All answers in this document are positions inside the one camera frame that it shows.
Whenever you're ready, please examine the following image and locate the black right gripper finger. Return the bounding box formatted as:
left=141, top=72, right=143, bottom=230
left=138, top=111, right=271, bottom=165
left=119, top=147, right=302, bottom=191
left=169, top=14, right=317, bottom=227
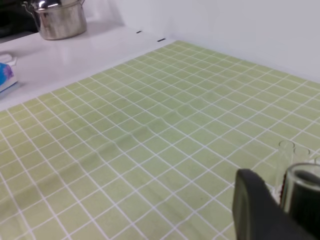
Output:
left=232, top=168, right=315, bottom=240

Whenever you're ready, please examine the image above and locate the clear tube in rack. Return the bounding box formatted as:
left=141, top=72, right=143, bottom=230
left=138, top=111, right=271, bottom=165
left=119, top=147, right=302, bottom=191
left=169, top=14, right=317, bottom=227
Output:
left=274, top=140, right=295, bottom=191

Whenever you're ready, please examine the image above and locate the green checkered tablecloth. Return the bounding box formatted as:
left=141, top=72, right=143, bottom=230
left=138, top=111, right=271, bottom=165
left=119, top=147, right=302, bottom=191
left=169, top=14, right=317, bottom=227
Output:
left=0, top=41, right=320, bottom=240

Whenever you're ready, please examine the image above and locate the steel pot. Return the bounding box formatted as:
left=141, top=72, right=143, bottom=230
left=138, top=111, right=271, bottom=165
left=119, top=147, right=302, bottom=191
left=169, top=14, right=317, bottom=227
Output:
left=21, top=0, right=87, bottom=41

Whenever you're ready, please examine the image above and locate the blue tissue pack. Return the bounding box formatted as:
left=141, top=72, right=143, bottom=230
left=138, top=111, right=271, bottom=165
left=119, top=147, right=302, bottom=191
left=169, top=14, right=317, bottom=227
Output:
left=0, top=62, right=18, bottom=93

